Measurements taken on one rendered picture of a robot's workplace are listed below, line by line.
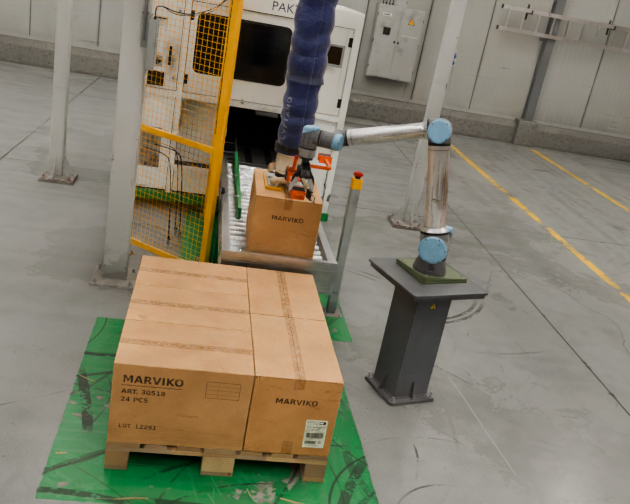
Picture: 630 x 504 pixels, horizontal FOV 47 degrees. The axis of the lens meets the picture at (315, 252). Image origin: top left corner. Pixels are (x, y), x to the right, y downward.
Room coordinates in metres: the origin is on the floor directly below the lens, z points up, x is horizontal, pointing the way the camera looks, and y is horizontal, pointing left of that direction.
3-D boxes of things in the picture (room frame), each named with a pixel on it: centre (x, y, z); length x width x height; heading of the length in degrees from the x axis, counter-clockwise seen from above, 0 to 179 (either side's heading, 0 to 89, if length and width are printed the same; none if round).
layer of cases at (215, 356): (3.29, 0.36, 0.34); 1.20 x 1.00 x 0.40; 11
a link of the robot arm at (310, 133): (3.81, 0.14, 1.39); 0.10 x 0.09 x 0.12; 78
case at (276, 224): (4.36, 0.25, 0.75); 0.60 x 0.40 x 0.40; 10
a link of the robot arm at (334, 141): (3.80, 0.03, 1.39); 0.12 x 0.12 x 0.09; 78
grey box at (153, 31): (4.57, 1.23, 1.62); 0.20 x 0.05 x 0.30; 11
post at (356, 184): (4.67, -0.19, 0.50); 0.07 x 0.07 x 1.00; 11
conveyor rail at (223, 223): (5.10, 0.74, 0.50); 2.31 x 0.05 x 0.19; 11
